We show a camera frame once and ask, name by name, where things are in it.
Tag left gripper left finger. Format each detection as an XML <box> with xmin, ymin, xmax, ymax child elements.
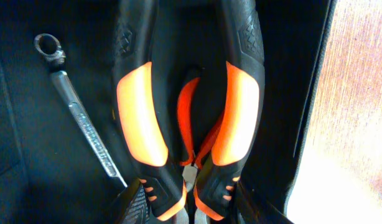
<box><xmin>108</xmin><ymin>179</ymin><xmax>149</xmax><ymax>224</ymax></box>

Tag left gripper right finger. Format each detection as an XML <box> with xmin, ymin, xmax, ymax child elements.
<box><xmin>234</xmin><ymin>182</ymin><xmax>293</xmax><ymax>224</ymax></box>

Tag orange black long-nose pliers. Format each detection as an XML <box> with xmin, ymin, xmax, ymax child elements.
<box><xmin>113</xmin><ymin>1</ymin><xmax>265</xmax><ymax>222</ymax></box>

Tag small red cutting pliers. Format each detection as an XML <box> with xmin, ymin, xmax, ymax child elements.
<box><xmin>177</xmin><ymin>66</ymin><xmax>223</xmax><ymax>190</ymax></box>

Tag silver ring spanner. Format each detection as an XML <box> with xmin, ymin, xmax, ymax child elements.
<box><xmin>34</xmin><ymin>33</ymin><xmax>128</xmax><ymax>188</ymax></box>

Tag dark green open box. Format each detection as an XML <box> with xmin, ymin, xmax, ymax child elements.
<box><xmin>0</xmin><ymin>0</ymin><xmax>336</xmax><ymax>223</ymax></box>

